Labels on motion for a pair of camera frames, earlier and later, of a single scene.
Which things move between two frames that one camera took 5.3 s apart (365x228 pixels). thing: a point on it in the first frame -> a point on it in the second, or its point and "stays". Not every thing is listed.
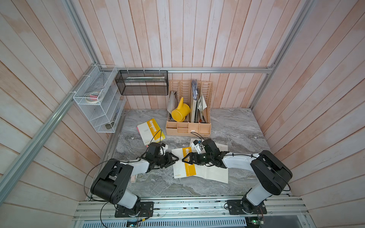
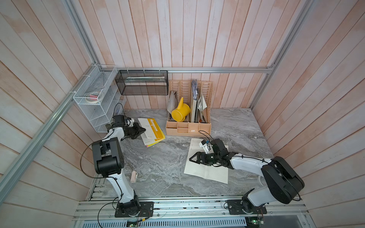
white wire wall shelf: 101,101 stays
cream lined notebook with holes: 213,173 stays
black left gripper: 169,159 -> 139,130
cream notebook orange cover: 182,169 -> 153,133
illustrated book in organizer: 201,106 stays
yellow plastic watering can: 179,114 stays
